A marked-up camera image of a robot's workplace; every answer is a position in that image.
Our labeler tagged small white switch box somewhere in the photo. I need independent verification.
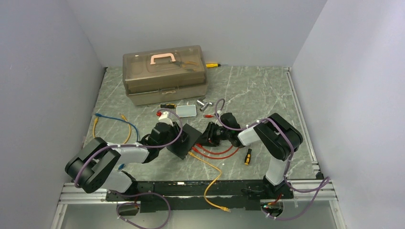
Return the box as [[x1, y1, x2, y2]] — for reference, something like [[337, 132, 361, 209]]
[[176, 105, 197, 118]]

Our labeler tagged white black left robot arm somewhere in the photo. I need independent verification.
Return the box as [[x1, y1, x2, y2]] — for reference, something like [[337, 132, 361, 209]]
[[64, 122, 201, 200]]

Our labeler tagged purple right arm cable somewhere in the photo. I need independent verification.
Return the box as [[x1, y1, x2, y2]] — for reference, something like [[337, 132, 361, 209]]
[[214, 98, 331, 221]]

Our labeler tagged yellow ethernet cable in switch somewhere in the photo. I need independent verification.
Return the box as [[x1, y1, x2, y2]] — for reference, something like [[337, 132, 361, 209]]
[[188, 151, 231, 213]]

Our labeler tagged yellow handled screwdriver by wall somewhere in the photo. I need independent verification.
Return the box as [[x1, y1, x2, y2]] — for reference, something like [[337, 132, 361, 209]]
[[205, 63, 221, 68]]

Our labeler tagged black network switch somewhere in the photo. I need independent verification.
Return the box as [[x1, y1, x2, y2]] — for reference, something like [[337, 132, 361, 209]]
[[166, 124, 202, 160]]

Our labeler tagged blue ethernet cable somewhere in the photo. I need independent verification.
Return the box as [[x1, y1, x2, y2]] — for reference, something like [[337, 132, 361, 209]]
[[95, 113, 140, 171]]

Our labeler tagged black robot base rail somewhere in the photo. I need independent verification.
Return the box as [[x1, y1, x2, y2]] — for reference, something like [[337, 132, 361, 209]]
[[106, 179, 294, 213]]

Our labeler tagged chrome socket adapter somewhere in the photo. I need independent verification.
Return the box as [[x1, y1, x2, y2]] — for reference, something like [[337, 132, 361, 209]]
[[197, 100, 213, 112]]

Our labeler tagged brown translucent toolbox pink handle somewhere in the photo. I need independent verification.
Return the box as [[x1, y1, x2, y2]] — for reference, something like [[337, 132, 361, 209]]
[[122, 45, 209, 106]]

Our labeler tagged yellow ethernet cable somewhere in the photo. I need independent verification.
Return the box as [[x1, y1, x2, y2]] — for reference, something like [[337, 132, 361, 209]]
[[92, 114, 132, 145], [188, 151, 231, 213]]

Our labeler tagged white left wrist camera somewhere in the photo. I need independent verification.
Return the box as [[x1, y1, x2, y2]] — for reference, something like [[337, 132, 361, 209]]
[[157, 111, 173, 126]]

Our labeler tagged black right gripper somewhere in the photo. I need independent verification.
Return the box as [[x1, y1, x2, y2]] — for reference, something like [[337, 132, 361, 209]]
[[195, 122, 231, 147]]

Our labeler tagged short red ethernet cable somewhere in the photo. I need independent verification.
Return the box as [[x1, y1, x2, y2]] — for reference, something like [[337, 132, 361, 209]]
[[195, 143, 235, 156]]

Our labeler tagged black orange stubby screwdriver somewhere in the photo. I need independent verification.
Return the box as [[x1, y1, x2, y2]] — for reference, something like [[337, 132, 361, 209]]
[[244, 148, 252, 166]]

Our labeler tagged black yellow screwdriver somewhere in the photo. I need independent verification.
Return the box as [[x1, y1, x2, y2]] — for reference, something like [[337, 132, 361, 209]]
[[147, 104, 176, 109]]

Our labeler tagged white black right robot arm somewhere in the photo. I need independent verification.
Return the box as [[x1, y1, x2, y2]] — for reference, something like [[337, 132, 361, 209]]
[[197, 113, 303, 198]]

